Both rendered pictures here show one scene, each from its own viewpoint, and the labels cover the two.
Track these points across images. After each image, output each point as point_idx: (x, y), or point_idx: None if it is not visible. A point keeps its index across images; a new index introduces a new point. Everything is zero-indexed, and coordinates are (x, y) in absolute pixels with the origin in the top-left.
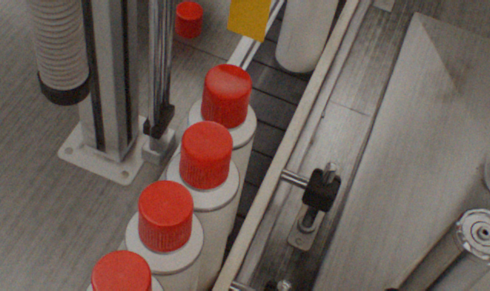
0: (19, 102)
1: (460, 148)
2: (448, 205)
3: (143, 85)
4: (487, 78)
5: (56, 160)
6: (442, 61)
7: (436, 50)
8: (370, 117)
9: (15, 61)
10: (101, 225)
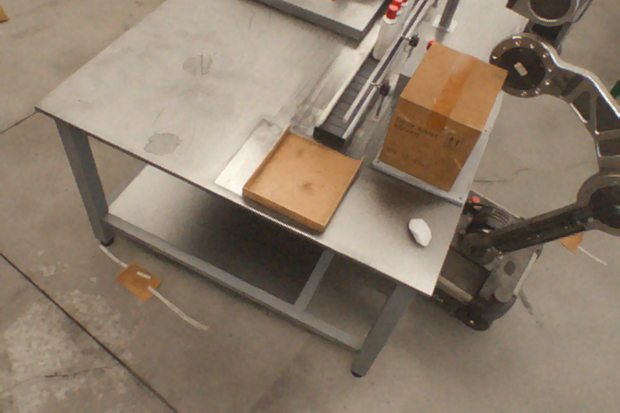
0: (471, 34)
1: None
2: None
3: (440, 35)
4: (343, 11)
5: (457, 21)
6: (356, 17)
7: (357, 19)
8: (374, 22)
9: (477, 43)
10: (442, 9)
